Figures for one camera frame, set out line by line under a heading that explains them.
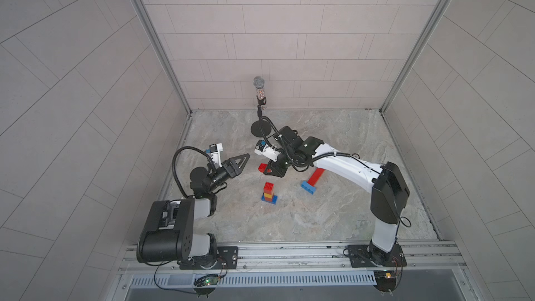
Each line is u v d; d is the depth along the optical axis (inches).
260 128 38.7
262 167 30.9
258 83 33.4
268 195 31.0
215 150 29.0
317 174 34.6
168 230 16.8
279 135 24.8
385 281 26.7
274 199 32.7
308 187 34.0
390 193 18.1
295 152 24.4
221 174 28.0
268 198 31.7
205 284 25.4
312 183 34.5
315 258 28.5
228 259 27.8
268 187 29.6
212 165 28.6
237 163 31.6
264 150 27.6
